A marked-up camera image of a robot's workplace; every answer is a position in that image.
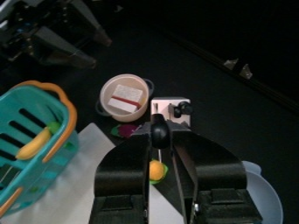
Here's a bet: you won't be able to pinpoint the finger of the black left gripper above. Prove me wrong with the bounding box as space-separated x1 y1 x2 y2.
33 25 99 70
69 0 115 47

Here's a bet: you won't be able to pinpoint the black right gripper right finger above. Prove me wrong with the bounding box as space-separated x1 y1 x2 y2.
169 121 264 224

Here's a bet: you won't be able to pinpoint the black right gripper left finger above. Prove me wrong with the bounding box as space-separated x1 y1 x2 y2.
88 123 152 224

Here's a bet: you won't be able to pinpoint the yellow toy burger green lettuce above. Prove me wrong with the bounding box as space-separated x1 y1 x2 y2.
148 159 169 186

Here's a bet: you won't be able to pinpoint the purple toy vegetable green leaves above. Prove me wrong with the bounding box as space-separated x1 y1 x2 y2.
109 123 143 138

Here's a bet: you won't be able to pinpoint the white cutting board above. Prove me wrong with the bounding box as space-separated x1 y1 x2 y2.
0 122 187 224

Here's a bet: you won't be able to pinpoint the light blue plate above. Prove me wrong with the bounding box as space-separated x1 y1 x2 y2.
240 160 285 224

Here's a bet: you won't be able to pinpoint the white toy sandwich red stripe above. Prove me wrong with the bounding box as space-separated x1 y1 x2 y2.
107 83 145 114

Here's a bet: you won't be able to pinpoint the yellow toy banana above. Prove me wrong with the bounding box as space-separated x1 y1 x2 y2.
13 126 53 161

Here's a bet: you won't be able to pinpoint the white toy box black knob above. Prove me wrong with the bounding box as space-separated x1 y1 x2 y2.
149 96 195 130

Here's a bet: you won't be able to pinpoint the cream toy pot grey handles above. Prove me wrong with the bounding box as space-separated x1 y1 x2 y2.
95 73 156 123

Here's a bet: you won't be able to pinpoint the teal basket with orange handles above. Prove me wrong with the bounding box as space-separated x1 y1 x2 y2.
0 80 81 219

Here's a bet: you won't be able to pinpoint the black frame rail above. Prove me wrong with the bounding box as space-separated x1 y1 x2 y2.
163 28 299 116

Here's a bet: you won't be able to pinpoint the silver metal bracket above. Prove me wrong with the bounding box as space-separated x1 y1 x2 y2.
237 63 255 81
223 58 239 71

